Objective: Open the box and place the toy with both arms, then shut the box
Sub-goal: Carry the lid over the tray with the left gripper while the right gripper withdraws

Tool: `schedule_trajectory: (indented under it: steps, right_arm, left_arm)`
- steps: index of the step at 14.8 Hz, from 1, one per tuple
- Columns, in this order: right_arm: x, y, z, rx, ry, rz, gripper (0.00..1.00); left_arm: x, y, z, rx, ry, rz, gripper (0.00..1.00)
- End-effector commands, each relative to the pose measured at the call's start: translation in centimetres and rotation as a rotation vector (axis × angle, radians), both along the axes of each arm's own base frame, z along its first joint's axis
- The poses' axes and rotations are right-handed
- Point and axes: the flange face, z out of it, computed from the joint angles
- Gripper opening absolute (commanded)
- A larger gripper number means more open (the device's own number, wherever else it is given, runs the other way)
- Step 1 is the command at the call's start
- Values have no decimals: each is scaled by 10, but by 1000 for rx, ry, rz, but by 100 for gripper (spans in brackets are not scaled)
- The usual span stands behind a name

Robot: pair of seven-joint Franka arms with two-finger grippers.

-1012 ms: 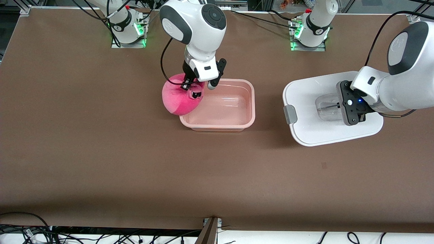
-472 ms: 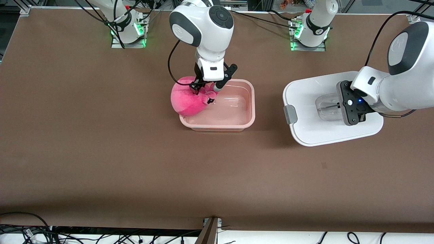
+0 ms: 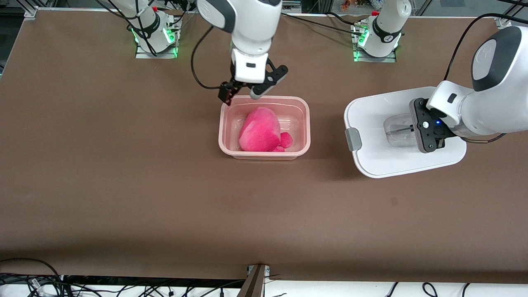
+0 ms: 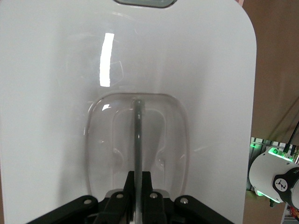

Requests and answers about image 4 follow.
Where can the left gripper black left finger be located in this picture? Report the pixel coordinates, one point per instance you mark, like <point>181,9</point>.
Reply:
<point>121,205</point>

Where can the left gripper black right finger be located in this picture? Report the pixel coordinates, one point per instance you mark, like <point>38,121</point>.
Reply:
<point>151,205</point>

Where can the white box lid grey clips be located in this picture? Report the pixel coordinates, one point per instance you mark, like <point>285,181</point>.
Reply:
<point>58,93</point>

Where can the red yellow background object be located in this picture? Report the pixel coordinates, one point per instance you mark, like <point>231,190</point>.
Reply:
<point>294,212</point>

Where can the brown paper table cover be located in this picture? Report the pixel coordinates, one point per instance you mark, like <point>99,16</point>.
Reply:
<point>275,70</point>

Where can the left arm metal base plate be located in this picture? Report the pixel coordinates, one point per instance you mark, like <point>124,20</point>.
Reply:
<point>259,142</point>

